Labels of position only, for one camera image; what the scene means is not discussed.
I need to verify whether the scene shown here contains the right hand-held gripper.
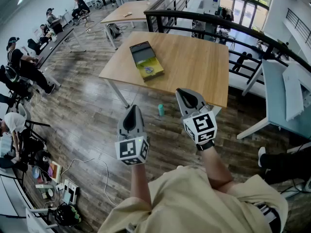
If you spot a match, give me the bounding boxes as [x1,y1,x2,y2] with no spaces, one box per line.
[175,88,218,145]

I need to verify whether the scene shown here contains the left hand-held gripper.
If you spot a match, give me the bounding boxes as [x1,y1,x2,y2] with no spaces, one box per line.
[114,105,150,166]

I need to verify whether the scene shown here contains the yellow box with dark lid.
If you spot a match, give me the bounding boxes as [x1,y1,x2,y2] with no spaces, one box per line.
[129,41,165,83]

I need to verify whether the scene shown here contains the person's right forearm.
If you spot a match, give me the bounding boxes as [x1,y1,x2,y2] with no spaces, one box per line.
[200,146,236,192]

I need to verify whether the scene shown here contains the person's left forearm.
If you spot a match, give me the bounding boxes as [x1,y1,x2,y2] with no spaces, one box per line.
[130,163,153,210]

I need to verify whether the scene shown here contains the white flat box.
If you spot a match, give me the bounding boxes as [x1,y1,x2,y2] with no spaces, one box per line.
[60,179,80,205]

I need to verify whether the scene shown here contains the square wooden table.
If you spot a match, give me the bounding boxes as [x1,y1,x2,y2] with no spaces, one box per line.
[98,31,230,109]

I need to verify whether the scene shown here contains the black wrist watch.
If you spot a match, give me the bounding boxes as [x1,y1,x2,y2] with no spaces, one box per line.
[195,139,216,152]

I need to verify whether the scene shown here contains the white table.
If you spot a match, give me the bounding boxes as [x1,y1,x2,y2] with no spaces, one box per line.
[236,59,311,140]

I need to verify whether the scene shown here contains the black metal railing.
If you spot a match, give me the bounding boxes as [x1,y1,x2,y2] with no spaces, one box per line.
[143,0,311,85]

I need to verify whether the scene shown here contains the grey backpack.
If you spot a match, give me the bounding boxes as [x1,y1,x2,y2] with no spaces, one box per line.
[106,23,122,40]

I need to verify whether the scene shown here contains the person's beige shirt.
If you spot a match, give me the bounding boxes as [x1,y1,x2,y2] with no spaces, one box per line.
[97,165,289,233]

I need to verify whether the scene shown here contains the white foam boards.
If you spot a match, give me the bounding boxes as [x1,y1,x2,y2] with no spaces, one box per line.
[282,63,311,122]

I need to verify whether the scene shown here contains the glass entrance door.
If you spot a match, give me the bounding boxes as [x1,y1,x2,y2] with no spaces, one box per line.
[232,0,259,30]

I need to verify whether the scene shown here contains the dark long table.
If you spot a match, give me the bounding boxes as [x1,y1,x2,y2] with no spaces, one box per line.
[35,27,86,69]

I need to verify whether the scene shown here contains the black helmet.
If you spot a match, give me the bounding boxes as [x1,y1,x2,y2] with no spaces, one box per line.
[53,203,82,228]

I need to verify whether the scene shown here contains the long wooden table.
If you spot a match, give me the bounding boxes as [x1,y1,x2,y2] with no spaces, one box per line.
[100,0,159,51]

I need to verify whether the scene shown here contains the white floor cable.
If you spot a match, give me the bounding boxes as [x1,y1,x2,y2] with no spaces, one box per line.
[59,157,118,208]

